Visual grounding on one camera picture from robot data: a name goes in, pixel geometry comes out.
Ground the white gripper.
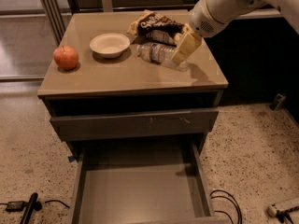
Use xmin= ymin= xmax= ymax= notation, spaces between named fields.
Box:
xmin=171 ymin=0 xmax=226 ymax=64

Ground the clear plastic water bottle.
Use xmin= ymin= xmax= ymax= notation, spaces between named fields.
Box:
xmin=136 ymin=42 xmax=189 ymax=72

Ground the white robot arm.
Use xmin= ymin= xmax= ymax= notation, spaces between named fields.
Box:
xmin=171 ymin=0 xmax=299 ymax=65

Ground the grey drawer cabinet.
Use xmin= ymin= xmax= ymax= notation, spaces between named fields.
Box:
xmin=36 ymin=9 xmax=229 ymax=224

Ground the closed grey top drawer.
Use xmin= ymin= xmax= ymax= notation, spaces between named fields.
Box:
xmin=50 ymin=108 xmax=218 ymax=142

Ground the open grey middle drawer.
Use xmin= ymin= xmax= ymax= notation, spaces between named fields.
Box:
xmin=68 ymin=139 xmax=230 ymax=224

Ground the brown chip bag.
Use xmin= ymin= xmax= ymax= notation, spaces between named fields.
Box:
xmin=127 ymin=10 xmax=194 ymax=46

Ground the white paper bowl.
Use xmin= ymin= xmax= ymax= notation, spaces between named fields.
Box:
xmin=90 ymin=33 xmax=130 ymax=59

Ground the small grey floor device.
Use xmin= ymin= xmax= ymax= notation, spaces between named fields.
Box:
xmin=270 ymin=93 xmax=286 ymax=111

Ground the red apple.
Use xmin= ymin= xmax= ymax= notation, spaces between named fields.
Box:
xmin=53 ymin=45 xmax=78 ymax=70

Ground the blue tape piece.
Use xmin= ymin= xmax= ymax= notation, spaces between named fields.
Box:
xmin=68 ymin=156 xmax=76 ymax=162

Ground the white power strip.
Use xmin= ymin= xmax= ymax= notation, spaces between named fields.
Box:
xmin=266 ymin=197 xmax=299 ymax=218

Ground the black handheld device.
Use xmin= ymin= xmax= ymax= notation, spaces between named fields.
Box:
xmin=20 ymin=192 xmax=42 ymax=224

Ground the black power adapter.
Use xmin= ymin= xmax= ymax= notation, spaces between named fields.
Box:
xmin=6 ymin=201 xmax=27 ymax=212

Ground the black looped cable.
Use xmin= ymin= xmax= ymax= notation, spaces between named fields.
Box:
xmin=209 ymin=189 xmax=244 ymax=224

